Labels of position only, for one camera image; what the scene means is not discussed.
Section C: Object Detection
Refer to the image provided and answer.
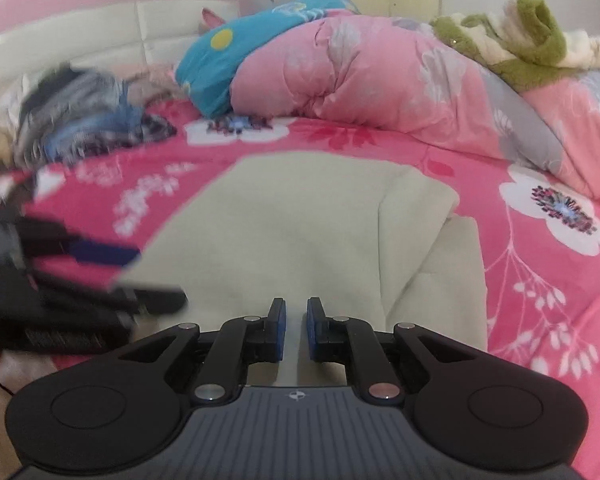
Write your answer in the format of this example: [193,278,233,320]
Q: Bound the pink floral bed blanket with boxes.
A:
[0,100,600,480]

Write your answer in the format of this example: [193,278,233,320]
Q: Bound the beige zip jacket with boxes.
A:
[117,152,488,386]

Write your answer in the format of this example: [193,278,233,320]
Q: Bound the pink and grey floral quilt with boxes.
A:
[230,10,600,203]

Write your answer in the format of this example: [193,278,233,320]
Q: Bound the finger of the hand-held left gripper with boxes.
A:
[111,285,188,315]
[70,241,142,267]

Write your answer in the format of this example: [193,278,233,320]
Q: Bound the pale pink floral cloth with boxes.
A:
[125,62,191,106]

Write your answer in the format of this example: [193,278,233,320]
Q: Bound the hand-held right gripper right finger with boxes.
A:
[307,296,473,403]

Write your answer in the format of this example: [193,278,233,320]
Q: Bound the blue pillow with yellow dot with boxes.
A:
[175,0,363,118]

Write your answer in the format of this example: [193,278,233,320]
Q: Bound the green and cream fleece blanket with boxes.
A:
[430,0,600,93]

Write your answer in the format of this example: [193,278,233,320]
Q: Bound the pile of blue grey clothes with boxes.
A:
[12,62,178,171]

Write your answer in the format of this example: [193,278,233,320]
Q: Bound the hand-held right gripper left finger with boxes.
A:
[117,298,286,405]

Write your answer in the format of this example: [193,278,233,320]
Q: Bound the pink and white padded headboard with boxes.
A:
[0,0,251,161]

